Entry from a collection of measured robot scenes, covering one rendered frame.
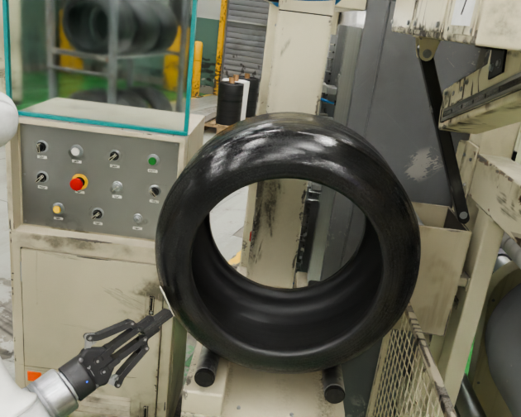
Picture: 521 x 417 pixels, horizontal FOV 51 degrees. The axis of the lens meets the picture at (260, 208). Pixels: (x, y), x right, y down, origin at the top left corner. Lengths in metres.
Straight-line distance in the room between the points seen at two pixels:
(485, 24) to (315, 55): 0.65
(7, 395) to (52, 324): 1.10
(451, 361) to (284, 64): 0.91
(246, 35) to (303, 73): 9.48
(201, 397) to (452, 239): 0.71
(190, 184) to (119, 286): 0.86
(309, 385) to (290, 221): 0.41
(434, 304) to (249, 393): 0.53
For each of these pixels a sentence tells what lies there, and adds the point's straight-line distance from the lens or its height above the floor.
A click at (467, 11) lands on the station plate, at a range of 0.81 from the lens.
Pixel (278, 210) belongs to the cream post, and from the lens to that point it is 1.44.
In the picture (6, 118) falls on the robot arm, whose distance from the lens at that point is 1.20.
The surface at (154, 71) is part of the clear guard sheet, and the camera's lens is 1.68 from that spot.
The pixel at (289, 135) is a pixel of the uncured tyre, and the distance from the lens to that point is 1.06.
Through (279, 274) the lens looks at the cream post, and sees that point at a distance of 1.51.
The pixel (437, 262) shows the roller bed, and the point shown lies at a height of 1.11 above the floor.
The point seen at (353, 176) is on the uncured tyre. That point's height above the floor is 1.38.
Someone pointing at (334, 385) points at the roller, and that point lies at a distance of 1.24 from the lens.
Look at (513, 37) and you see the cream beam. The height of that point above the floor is 1.65.
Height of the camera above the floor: 1.65
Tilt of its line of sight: 20 degrees down
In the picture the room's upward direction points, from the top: 7 degrees clockwise
